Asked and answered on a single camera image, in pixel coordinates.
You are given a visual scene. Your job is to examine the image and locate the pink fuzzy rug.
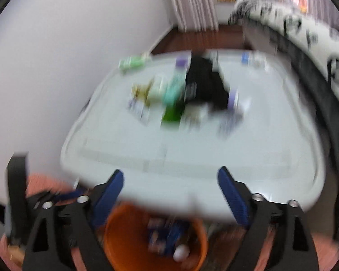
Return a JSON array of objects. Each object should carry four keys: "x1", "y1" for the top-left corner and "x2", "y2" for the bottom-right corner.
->
[{"x1": 0, "y1": 172, "x2": 339, "y2": 271}]

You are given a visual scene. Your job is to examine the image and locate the purple and white tube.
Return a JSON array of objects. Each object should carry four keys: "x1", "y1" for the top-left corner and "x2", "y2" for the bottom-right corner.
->
[{"x1": 227, "y1": 89, "x2": 240, "y2": 110}]

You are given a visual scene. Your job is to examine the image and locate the white round lump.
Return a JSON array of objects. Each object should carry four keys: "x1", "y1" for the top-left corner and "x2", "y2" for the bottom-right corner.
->
[{"x1": 173, "y1": 245, "x2": 190, "y2": 262}]

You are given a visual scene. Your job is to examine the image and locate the small white box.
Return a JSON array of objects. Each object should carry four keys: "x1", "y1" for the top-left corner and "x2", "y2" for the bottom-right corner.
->
[{"x1": 151, "y1": 76, "x2": 167, "y2": 98}]

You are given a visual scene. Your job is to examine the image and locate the white and purple packet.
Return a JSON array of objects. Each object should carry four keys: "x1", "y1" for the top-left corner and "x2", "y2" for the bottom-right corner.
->
[{"x1": 127, "y1": 97, "x2": 151, "y2": 125}]

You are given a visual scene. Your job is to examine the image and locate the teal packet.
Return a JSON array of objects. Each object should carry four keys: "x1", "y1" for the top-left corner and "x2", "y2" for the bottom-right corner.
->
[{"x1": 162, "y1": 73, "x2": 187, "y2": 106}]

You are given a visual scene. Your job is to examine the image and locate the white pleated curtain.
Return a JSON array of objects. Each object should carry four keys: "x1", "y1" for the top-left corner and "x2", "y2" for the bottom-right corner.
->
[{"x1": 158, "y1": 0, "x2": 219, "y2": 33}]

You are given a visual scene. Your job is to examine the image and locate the green tissue pack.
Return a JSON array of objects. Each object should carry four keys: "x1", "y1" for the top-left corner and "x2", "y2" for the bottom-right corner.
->
[{"x1": 119, "y1": 55, "x2": 147, "y2": 72}]

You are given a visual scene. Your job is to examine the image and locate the gold packet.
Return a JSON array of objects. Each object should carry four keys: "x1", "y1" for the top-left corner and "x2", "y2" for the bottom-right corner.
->
[{"x1": 132, "y1": 82, "x2": 154, "y2": 103}]

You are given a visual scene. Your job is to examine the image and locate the blue packet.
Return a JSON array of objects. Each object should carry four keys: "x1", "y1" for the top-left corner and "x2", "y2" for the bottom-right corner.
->
[{"x1": 147, "y1": 217, "x2": 187, "y2": 256}]

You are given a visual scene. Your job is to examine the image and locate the purple capped white box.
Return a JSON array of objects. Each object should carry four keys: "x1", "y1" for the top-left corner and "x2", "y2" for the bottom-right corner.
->
[{"x1": 174, "y1": 56, "x2": 191, "y2": 72}]

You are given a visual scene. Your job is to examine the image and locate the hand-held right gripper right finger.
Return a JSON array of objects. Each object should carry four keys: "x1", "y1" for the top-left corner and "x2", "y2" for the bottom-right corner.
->
[{"x1": 217, "y1": 166, "x2": 320, "y2": 271}]

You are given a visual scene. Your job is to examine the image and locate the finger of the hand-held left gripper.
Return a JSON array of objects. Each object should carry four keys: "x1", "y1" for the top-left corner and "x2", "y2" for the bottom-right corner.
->
[{"x1": 49, "y1": 188, "x2": 87, "y2": 204}]

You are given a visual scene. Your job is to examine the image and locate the orange plastic bucket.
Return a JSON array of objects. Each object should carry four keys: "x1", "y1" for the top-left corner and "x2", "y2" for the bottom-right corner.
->
[{"x1": 103, "y1": 202, "x2": 209, "y2": 271}]

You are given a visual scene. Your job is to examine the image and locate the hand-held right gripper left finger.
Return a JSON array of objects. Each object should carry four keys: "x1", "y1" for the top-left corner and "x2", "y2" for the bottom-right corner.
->
[{"x1": 23, "y1": 169, "x2": 125, "y2": 271}]

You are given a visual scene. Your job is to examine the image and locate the green packet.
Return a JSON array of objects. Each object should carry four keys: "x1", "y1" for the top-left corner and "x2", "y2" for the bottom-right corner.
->
[{"x1": 161, "y1": 104, "x2": 185, "y2": 129}]

